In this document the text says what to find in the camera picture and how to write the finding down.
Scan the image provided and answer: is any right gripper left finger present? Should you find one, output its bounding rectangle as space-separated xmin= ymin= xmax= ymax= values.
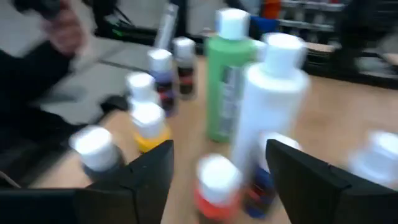
xmin=0 ymin=139 xmax=175 ymax=224

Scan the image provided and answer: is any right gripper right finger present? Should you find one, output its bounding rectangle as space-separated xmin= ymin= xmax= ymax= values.
xmin=266 ymin=139 xmax=398 ymax=224

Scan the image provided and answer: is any small blue paint bottle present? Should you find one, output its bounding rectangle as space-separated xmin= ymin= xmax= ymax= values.
xmin=242 ymin=132 xmax=302 ymax=218

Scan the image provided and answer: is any Lamp Black paint bottle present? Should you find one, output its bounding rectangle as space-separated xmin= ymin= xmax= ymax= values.
xmin=68 ymin=125 xmax=127 ymax=183

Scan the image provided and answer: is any small yellow paint bottle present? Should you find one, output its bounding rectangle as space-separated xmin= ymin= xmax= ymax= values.
xmin=129 ymin=102 xmax=172 ymax=153

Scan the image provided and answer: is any small orange paint bottle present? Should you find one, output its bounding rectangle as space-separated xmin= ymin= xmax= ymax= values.
xmin=194 ymin=154 xmax=243 ymax=223

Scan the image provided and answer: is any small dark paint bottle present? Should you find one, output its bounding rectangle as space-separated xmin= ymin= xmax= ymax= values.
xmin=348 ymin=130 xmax=398 ymax=190

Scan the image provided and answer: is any small white paint bottle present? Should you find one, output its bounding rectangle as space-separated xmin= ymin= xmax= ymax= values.
xmin=125 ymin=71 xmax=161 ymax=108

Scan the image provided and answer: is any small purple paint bottle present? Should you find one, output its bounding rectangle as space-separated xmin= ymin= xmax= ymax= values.
xmin=146 ymin=48 xmax=178 ymax=118

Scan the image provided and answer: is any large white paint bottle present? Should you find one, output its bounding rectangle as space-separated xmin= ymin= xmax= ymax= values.
xmin=231 ymin=32 xmax=310 ymax=175

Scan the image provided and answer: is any large green paint bottle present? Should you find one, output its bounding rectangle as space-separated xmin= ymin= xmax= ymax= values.
xmin=205 ymin=7 xmax=268 ymax=144

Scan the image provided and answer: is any small grey-brown paint bottle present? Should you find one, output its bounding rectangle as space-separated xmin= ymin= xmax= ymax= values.
xmin=172 ymin=36 xmax=198 ymax=100

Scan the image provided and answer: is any person's hand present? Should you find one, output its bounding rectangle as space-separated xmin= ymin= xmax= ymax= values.
xmin=42 ymin=0 xmax=87 ymax=57

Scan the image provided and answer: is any silver metal bracket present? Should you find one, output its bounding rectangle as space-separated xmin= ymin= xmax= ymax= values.
xmin=153 ymin=2 xmax=180 ymax=50

